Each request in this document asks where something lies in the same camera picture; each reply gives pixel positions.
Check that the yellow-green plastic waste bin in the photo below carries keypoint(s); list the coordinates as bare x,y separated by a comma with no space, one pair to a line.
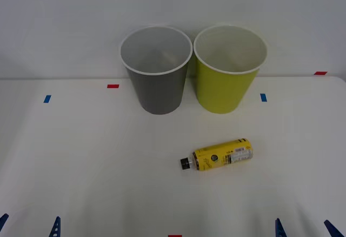
221,93

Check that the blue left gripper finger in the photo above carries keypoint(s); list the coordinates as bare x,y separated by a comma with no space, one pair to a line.
55,229
3,218

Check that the grey plastic waste bin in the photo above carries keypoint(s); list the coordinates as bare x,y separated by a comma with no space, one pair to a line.
158,93

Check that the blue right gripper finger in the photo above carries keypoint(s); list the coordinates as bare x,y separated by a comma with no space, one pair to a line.
336,230
279,229

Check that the yellow bottle with black cap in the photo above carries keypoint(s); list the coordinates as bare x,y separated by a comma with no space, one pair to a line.
221,155

